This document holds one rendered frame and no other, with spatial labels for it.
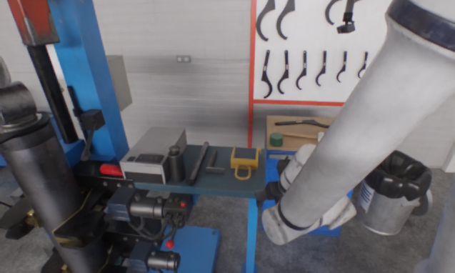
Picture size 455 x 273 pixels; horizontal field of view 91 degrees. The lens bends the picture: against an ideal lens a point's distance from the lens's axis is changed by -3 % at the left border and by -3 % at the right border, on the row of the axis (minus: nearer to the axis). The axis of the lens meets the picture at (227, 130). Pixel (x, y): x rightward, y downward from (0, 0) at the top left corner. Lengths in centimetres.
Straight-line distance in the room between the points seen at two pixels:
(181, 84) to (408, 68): 282
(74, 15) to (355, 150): 133
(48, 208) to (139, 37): 218
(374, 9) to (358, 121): 259
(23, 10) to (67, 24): 28
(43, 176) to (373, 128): 123
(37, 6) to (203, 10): 183
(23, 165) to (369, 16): 289
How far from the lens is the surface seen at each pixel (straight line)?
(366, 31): 289
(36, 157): 125
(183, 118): 318
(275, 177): 197
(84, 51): 143
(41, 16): 125
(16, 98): 120
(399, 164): 267
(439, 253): 52
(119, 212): 138
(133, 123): 352
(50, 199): 136
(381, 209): 252
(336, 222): 66
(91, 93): 150
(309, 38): 274
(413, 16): 27
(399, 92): 30
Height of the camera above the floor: 190
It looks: 28 degrees down
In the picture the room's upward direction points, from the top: 1 degrees counter-clockwise
